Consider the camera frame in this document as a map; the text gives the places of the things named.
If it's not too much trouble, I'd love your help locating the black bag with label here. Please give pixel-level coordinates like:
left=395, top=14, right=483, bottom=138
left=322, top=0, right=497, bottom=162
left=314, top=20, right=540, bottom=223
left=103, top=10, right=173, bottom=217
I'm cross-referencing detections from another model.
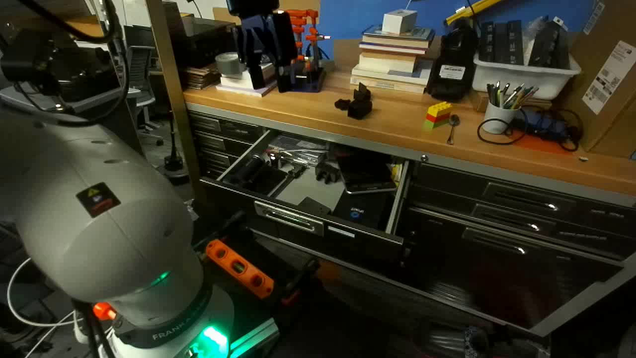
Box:
left=425, top=22, right=479, bottom=102

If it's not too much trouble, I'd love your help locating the black spoon-like tool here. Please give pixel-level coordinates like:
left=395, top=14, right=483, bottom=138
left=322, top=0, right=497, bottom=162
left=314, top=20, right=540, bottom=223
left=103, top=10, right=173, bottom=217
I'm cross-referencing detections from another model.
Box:
left=447, top=116, right=461, bottom=146

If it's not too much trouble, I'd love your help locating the black plastic part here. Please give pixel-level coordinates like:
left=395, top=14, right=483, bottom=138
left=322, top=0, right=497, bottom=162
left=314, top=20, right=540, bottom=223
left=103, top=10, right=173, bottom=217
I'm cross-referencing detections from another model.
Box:
left=334, top=84, right=371, bottom=120

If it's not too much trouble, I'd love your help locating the small white box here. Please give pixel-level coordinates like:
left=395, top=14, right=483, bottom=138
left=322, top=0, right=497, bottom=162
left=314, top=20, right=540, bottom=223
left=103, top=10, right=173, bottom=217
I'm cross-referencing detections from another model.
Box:
left=381, top=8, right=417, bottom=36

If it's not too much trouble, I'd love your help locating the grey tape roll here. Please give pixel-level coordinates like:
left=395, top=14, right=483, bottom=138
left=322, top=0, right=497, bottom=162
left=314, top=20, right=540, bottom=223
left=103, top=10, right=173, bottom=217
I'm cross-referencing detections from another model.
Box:
left=214, top=52, right=244, bottom=78

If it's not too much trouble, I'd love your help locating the white plastic bin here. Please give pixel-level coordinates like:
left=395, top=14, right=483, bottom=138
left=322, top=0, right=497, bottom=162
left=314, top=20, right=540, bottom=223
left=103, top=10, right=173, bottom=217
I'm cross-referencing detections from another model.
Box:
left=473, top=56, right=580, bottom=100

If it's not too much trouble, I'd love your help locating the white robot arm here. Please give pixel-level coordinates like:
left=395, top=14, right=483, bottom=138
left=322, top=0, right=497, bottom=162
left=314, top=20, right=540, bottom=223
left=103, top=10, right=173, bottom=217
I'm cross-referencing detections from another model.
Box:
left=2, top=110, right=234, bottom=358

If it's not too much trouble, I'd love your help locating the stack of books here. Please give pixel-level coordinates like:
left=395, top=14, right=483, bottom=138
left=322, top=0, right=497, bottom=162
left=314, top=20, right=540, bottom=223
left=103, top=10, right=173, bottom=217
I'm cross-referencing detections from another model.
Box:
left=350, top=28, right=435, bottom=94

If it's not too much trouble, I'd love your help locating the yellow red green block stack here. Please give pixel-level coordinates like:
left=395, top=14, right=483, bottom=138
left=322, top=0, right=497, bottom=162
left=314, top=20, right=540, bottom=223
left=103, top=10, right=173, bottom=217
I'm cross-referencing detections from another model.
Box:
left=423, top=102, right=453, bottom=130

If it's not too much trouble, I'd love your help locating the white cup with pens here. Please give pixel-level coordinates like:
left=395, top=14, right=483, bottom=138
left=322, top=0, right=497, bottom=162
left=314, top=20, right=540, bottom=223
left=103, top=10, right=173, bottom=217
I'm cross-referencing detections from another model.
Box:
left=481, top=82, right=536, bottom=136

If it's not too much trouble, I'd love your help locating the black cable on countertop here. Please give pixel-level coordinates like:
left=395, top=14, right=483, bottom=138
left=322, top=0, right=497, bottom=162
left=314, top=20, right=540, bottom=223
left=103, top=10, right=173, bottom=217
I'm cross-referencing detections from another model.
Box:
left=475, top=106, right=586, bottom=154

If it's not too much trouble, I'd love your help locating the black iFixit toolkit case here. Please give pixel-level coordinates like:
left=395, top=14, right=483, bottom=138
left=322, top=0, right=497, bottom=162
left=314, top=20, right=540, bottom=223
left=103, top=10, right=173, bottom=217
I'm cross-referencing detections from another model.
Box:
left=338, top=154, right=395, bottom=195

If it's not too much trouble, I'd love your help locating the cardboard box with label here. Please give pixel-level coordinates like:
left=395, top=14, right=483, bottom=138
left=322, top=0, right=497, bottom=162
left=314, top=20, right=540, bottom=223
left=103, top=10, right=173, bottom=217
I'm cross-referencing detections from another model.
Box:
left=558, top=0, right=636, bottom=160

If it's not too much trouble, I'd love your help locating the drawer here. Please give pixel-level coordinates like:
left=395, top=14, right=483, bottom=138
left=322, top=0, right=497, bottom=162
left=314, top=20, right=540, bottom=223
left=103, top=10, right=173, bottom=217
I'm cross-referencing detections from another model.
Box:
left=202, top=130, right=409, bottom=265
left=252, top=219, right=622, bottom=337

